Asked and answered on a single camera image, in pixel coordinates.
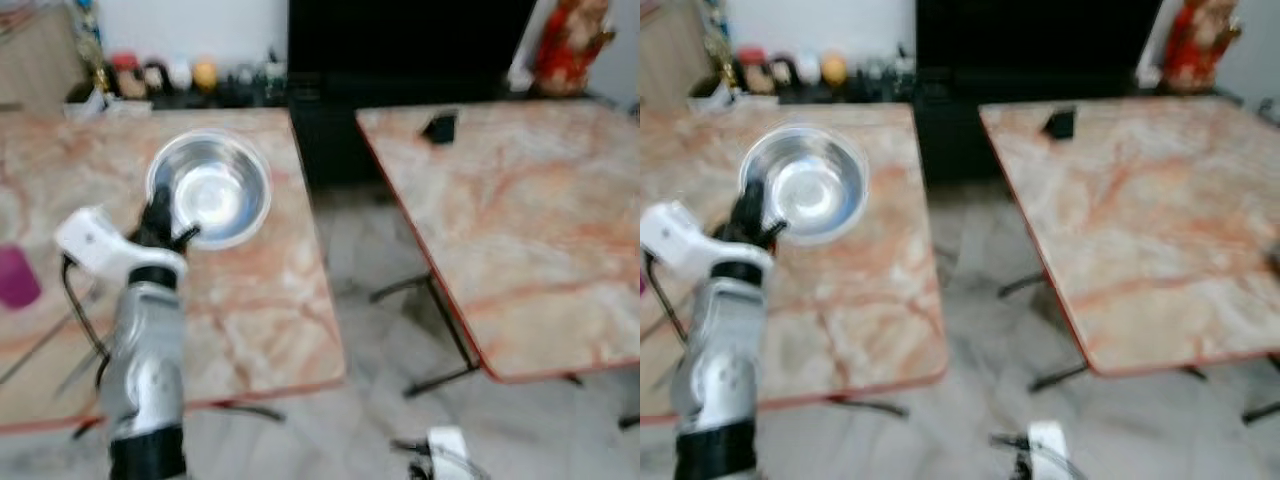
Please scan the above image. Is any round stainless steel bowl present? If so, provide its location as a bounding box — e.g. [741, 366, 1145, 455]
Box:
[738, 123, 869, 247]
[145, 128, 273, 251]

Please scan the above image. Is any small white box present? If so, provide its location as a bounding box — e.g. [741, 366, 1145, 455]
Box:
[64, 94, 153, 120]
[690, 86, 746, 111]

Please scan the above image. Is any red capped small figure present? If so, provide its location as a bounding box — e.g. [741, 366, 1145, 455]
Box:
[736, 46, 773, 95]
[109, 51, 147, 100]

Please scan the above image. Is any purple plastic cup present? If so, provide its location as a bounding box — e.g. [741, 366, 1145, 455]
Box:
[0, 244, 43, 310]

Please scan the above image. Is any gold trophy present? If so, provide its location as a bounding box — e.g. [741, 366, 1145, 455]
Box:
[72, 0, 113, 93]
[700, 0, 739, 89]

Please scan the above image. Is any light wooden cabinet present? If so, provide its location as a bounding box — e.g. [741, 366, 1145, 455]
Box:
[0, 0, 83, 107]
[640, 0, 713, 101]

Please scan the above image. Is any black television cabinet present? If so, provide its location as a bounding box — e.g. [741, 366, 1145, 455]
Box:
[913, 67, 1233, 183]

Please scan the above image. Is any red and gold figurine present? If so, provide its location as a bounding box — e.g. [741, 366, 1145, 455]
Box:
[532, 0, 617, 97]
[1160, 0, 1243, 94]

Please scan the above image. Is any small black box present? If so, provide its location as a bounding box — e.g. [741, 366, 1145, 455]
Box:
[420, 111, 460, 145]
[1041, 105, 1078, 140]

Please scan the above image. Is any black television screen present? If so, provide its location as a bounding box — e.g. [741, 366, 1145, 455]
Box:
[287, 0, 542, 77]
[914, 0, 1167, 73]

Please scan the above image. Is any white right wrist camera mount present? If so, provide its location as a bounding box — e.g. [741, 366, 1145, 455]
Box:
[426, 427, 471, 480]
[1027, 420, 1071, 480]

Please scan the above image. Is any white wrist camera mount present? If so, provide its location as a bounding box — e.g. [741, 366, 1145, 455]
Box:
[1027, 420, 1071, 480]
[426, 427, 471, 480]
[55, 206, 188, 282]
[640, 200, 774, 281]

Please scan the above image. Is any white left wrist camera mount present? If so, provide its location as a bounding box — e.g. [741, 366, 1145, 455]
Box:
[640, 200, 774, 281]
[55, 206, 188, 282]

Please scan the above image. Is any black metal table leg frame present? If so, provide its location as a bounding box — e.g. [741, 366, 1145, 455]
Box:
[369, 270, 587, 400]
[997, 268, 1280, 425]
[70, 399, 287, 441]

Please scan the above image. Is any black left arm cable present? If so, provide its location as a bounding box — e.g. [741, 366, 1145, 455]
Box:
[60, 256, 113, 363]
[644, 252, 693, 346]

